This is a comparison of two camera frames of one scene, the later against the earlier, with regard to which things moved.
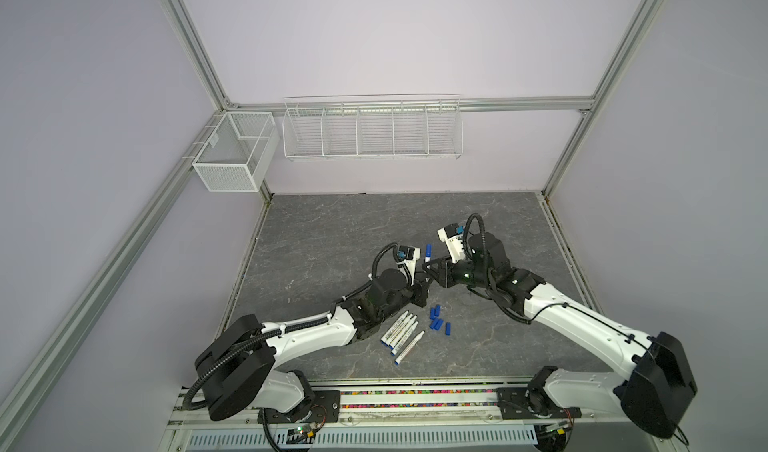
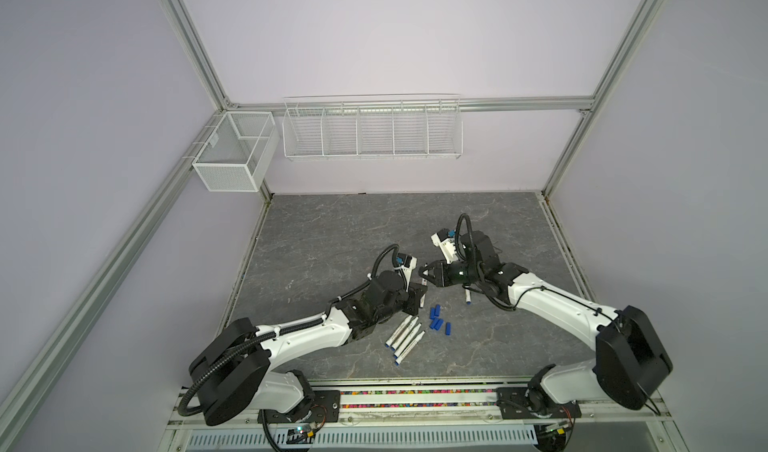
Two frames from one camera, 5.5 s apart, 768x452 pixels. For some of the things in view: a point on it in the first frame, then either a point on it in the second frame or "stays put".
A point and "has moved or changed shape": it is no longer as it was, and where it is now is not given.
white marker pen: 388,334 has moved or changed shape
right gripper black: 444,272 stays put
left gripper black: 417,290 stays put
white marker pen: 395,333 stays put
